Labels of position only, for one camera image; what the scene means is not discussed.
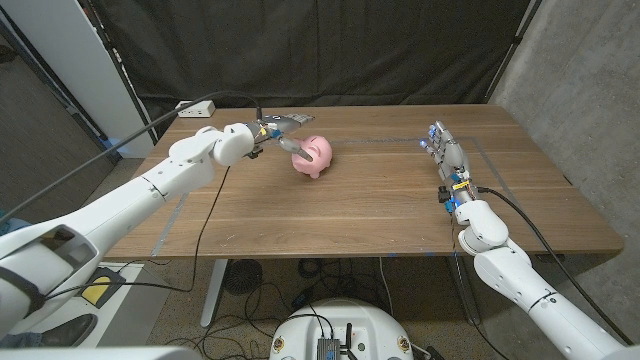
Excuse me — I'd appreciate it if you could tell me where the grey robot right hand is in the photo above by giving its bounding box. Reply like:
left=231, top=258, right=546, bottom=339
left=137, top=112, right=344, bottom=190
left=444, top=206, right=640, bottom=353
left=418, top=119, right=476, bottom=212

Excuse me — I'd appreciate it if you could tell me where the white board panel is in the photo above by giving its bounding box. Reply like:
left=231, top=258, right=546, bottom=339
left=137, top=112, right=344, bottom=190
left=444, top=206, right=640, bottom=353
left=0, top=0, right=156, bottom=160

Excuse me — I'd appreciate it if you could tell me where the thin braided right arm cable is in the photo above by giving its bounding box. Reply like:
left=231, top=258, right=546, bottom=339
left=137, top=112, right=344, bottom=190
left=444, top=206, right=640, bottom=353
left=448, top=209, right=464, bottom=261

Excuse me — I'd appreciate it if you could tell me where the thin braided arm cable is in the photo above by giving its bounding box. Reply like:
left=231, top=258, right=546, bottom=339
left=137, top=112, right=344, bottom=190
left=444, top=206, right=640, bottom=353
left=448, top=209, right=464, bottom=261
left=42, top=164, right=232, bottom=301

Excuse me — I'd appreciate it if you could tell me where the grey table leg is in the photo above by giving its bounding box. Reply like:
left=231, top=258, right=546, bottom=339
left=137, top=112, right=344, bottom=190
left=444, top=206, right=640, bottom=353
left=446, top=255, right=482, bottom=326

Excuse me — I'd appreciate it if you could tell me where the person leg with black shoe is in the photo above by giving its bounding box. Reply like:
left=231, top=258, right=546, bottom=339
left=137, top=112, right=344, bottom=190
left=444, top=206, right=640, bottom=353
left=0, top=313, right=99, bottom=350

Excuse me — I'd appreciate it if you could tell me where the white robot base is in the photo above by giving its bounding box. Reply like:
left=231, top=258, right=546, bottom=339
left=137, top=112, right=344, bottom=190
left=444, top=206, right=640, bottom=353
left=268, top=298, right=415, bottom=360

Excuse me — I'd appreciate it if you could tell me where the yellow black foot pedal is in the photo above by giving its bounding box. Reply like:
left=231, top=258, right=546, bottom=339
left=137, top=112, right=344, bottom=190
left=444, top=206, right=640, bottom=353
left=79, top=267, right=127, bottom=310

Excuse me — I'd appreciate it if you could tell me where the small black fan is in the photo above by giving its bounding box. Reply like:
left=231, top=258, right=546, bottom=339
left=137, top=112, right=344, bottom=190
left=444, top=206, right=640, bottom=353
left=223, top=258, right=264, bottom=296

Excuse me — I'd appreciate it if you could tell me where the white power strip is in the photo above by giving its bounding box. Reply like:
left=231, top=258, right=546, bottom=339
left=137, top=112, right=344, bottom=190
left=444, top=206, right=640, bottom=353
left=175, top=99, right=217, bottom=119

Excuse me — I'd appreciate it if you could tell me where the black backdrop cloth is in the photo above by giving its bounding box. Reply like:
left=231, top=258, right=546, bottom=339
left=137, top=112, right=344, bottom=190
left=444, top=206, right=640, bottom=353
left=92, top=0, right=531, bottom=136

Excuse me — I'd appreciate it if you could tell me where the thin white cable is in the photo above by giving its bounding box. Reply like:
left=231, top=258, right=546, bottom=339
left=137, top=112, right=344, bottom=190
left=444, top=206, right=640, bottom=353
left=378, top=256, right=395, bottom=304

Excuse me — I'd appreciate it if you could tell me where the white pedal platform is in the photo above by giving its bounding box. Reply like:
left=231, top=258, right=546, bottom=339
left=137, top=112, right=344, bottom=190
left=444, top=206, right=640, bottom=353
left=9, top=260, right=174, bottom=349

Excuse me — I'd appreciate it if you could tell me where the pink plastic piggy bank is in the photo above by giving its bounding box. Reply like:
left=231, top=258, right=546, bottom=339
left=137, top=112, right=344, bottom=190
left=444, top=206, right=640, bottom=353
left=292, top=134, right=334, bottom=180

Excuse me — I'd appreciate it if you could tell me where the blue chair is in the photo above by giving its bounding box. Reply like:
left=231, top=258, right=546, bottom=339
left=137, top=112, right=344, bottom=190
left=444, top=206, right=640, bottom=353
left=0, top=215, right=34, bottom=237

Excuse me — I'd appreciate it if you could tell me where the thin braided left arm cable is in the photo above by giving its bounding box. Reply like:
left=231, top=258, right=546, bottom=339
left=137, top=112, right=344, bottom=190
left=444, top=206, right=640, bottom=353
left=42, top=164, right=232, bottom=301

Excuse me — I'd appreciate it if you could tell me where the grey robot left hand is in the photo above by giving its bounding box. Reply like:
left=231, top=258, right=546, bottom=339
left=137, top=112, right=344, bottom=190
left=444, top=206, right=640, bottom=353
left=252, top=113, right=316, bottom=162

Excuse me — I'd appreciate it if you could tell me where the white table leg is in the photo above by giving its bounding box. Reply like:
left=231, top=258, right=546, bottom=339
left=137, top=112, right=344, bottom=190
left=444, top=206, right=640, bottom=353
left=199, top=258, right=230, bottom=325

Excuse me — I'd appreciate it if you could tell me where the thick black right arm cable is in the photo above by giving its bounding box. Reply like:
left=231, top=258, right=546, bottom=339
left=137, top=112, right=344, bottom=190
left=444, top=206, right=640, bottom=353
left=476, top=186, right=635, bottom=347

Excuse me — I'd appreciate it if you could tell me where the black power adapter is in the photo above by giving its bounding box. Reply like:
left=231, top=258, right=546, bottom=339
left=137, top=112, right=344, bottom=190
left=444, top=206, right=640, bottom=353
left=291, top=288, right=314, bottom=309

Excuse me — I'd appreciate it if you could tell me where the grey radio module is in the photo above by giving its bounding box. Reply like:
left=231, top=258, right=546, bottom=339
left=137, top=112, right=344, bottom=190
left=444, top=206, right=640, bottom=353
left=316, top=337, right=342, bottom=360

